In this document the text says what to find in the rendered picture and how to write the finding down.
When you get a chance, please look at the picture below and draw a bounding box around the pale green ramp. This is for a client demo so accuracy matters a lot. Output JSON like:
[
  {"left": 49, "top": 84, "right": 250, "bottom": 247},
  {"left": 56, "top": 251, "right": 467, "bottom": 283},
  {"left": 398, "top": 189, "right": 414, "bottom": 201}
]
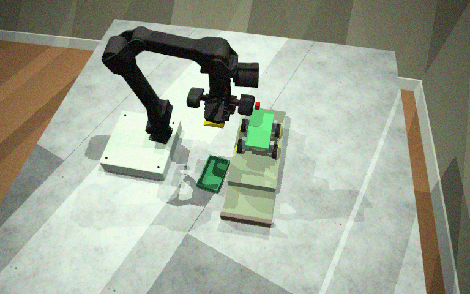
[{"left": 220, "top": 108, "right": 286, "bottom": 228}]

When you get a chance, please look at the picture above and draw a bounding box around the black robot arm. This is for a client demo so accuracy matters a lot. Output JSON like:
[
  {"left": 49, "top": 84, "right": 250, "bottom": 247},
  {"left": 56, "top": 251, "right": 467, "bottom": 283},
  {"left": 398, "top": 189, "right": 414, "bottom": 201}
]
[{"left": 102, "top": 26, "right": 259, "bottom": 144}]

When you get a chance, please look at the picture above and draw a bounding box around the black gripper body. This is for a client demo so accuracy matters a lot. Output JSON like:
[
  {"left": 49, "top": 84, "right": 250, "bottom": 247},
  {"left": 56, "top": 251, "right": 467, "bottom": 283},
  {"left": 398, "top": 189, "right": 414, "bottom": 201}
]
[{"left": 186, "top": 84, "right": 255, "bottom": 116}]

